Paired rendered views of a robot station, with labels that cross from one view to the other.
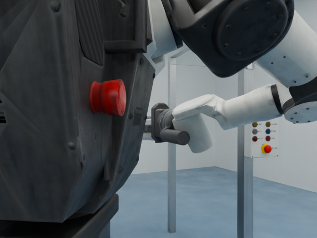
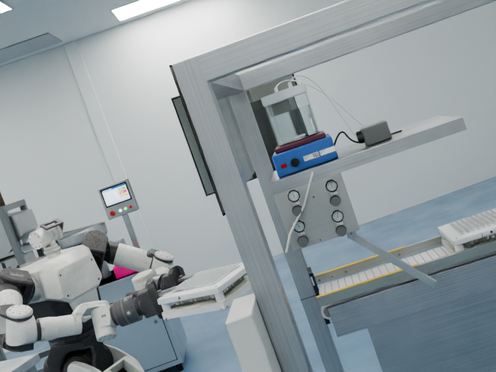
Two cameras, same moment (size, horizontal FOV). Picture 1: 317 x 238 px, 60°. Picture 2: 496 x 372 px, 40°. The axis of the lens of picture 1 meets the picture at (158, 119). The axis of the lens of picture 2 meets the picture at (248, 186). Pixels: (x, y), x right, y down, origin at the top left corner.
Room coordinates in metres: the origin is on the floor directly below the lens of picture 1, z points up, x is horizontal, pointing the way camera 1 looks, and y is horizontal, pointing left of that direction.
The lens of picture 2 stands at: (2.12, -1.80, 1.47)
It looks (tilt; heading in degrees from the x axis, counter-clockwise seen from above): 5 degrees down; 115
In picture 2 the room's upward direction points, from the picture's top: 20 degrees counter-clockwise
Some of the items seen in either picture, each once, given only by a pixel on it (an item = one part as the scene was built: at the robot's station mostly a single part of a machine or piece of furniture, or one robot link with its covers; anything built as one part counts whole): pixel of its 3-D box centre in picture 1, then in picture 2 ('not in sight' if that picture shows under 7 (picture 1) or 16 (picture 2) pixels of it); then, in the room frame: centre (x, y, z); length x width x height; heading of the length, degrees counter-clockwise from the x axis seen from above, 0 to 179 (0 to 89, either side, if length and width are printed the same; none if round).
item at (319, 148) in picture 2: not in sight; (303, 153); (1.39, 0.31, 1.32); 0.21 x 0.20 x 0.09; 108
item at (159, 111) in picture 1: (168, 123); (142, 305); (0.81, -0.03, 1.03); 0.12 x 0.10 x 0.13; 25
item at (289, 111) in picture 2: not in sight; (290, 112); (1.38, 0.31, 1.46); 0.15 x 0.15 x 0.19
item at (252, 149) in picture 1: (261, 131); (261, 361); (1.43, -0.54, 0.97); 0.17 x 0.06 x 0.26; 108
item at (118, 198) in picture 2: not in sight; (127, 223); (-0.81, 2.34, 1.07); 0.23 x 0.10 x 0.62; 26
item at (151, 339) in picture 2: not in sight; (131, 324); (-0.93, 2.12, 0.38); 0.63 x 0.57 x 0.76; 26
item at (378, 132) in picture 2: not in sight; (373, 133); (1.61, 0.37, 1.30); 0.10 x 0.07 x 0.06; 18
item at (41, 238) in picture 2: not in sight; (46, 239); (0.40, 0.13, 1.32); 0.10 x 0.07 x 0.09; 83
